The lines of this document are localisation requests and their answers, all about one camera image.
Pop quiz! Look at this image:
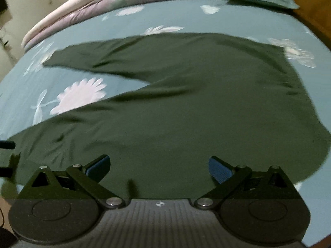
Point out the dark green long-sleeved top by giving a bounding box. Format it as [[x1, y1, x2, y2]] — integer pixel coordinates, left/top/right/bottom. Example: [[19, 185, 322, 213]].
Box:
[[0, 32, 331, 199]]

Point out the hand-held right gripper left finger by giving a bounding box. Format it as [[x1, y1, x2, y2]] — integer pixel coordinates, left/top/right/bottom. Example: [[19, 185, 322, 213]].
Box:
[[21, 155, 126, 209]]

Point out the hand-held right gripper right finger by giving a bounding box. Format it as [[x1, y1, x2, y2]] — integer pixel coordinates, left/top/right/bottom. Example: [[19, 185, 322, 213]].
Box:
[[194, 156, 298, 209]]

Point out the wooden headboard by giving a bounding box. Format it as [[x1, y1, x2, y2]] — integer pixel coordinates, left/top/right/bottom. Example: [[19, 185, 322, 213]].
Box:
[[274, 0, 331, 55]]

